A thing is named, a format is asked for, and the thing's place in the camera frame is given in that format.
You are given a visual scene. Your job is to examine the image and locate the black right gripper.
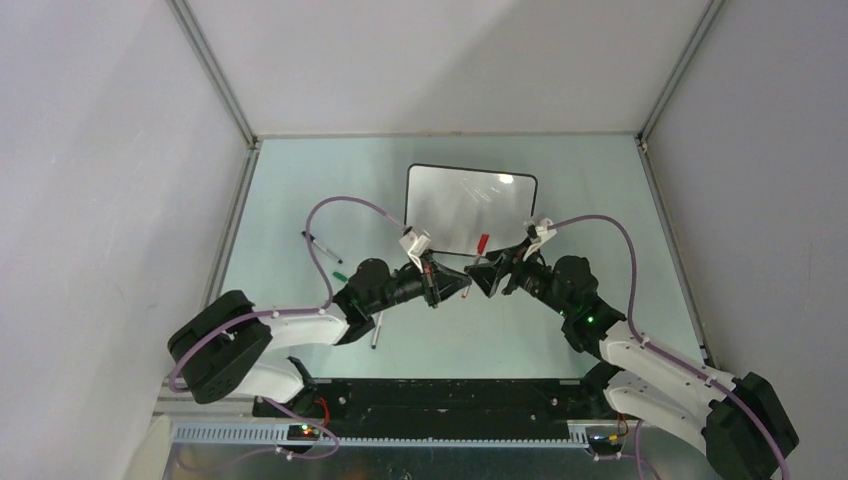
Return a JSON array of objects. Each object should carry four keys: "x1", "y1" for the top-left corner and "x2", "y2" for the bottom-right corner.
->
[{"x1": 465, "y1": 236, "x2": 573, "y2": 318}]

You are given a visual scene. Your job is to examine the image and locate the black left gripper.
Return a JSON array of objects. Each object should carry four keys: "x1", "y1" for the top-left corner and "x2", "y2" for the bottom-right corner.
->
[{"x1": 366, "y1": 248, "x2": 469, "y2": 313}]

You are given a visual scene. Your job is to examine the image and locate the white whiteboard black frame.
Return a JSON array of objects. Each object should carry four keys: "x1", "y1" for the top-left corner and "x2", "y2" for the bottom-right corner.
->
[{"x1": 405, "y1": 164, "x2": 538, "y2": 256}]

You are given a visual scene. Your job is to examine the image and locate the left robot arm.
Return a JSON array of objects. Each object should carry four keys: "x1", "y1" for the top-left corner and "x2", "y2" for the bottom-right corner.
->
[{"x1": 167, "y1": 257, "x2": 472, "y2": 417}]

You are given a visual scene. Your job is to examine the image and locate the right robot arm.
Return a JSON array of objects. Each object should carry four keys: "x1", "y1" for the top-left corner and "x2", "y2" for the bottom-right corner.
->
[{"x1": 465, "y1": 254, "x2": 800, "y2": 479}]

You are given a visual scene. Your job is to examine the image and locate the blue whiteboard marker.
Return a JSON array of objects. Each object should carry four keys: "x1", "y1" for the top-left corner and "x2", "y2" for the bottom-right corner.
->
[{"x1": 370, "y1": 312, "x2": 385, "y2": 350}]

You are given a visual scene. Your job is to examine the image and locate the black whiteboard marker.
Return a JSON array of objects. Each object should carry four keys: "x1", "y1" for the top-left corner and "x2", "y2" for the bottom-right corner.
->
[{"x1": 301, "y1": 231, "x2": 344, "y2": 264}]

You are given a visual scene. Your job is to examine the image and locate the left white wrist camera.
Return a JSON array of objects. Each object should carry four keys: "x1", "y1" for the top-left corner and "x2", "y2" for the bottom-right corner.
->
[{"x1": 399, "y1": 226, "x2": 431, "y2": 272}]

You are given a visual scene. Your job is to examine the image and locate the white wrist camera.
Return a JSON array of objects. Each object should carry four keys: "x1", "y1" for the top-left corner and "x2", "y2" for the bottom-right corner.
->
[
  {"x1": 522, "y1": 218, "x2": 556, "y2": 261},
  {"x1": 399, "y1": 226, "x2": 431, "y2": 272}
]

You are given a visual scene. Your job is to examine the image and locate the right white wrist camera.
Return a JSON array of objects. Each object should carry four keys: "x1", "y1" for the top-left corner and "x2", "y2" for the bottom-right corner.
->
[{"x1": 522, "y1": 218, "x2": 556, "y2": 261}]

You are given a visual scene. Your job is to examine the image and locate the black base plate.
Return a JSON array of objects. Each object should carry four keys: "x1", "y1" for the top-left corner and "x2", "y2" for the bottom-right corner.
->
[{"x1": 294, "y1": 379, "x2": 618, "y2": 440}]

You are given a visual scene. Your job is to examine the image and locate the grey cable duct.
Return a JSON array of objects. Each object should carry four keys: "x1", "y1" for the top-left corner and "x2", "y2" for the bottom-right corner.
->
[{"x1": 173, "y1": 422, "x2": 589, "y2": 449}]

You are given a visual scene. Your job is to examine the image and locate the left aluminium frame rail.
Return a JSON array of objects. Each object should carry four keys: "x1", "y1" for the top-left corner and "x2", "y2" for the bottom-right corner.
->
[{"x1": 166, "y1": 0, "x2": 261, "y2": 305}]

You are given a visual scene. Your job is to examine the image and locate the aluminium frame rail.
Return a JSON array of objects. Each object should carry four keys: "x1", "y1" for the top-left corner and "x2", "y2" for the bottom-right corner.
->
[
  {"x1": 166, "y1": 0, "x2": 261, "y2": 305},
  {"x1": 634, "y1": 0, "x2": 728, "y2": 367}
]

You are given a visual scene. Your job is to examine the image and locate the right aluminium frame rail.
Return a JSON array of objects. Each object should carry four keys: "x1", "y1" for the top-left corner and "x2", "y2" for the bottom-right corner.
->
[{"x1": 634, "y1": 0, "x2": 728, "y2": 367}]

